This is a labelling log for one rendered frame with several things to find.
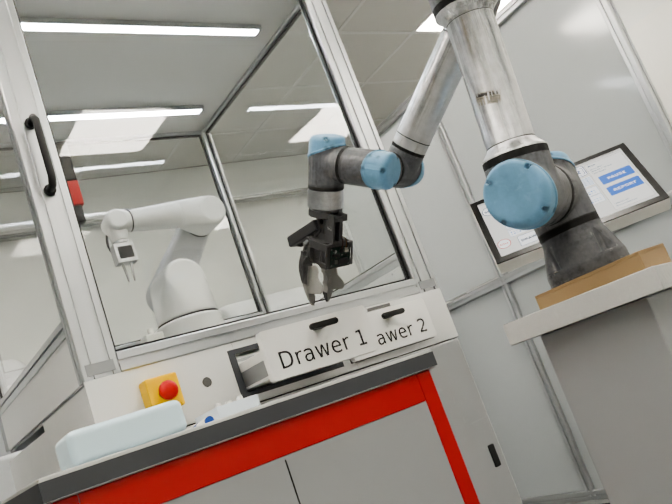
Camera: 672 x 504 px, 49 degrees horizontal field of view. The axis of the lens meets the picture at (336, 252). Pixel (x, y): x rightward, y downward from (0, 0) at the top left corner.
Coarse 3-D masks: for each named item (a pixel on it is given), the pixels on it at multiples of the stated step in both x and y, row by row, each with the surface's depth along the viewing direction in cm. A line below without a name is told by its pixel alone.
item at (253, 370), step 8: (248, 360) 163; (256, 360) 160; (240, 368) 166; (248, 368) 163; (256, 368) 160; (264, 368) 157; (320, 368) 183; (248, 376) 163; (256, 376) 160; (264, 376) 158; (248, 384) 164; (256, 384) 162; (264, 384) 168
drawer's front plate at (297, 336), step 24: (336, 312) 166; (360, 312) 169; (264, 336) 154; (288, 336) 157; (312, 336) 160; (336, 336) 163; (264, 360) 153; (288, 360) 155; (312, 360) 158; (336, 360) 161
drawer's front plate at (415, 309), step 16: (400, 304) 195; (416, 304) 198; (384, 320) 191; (400, 320) 193; (416, 320) 196; (384, 336) 189; (400, 336) 191; (416, 336) 194; (432, 336) 197; (384, 352) 188
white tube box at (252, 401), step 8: (240, 400) 133; (248, 400) 134; (256, 400) 135; (216, 408) 130; (224, 408) 131; (232, 408) 132; (240, 408) 133; (248, 408) 133; (200, 416) 138; (216, 416) 131; (224, 416) 131
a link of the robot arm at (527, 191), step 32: (448, 0) 126; (480, 0) 125; (448, 32) 130; (480, 32) 125; (480, 64) 125; (480, 96) 125; (512, 96) 124; (480, 128) 127; (512, 128) 123; (512, 160) 120; (544, 160) 122; (512, 192) 121; (544, 192) 118; (512, 224) 122; (544, 224) 125
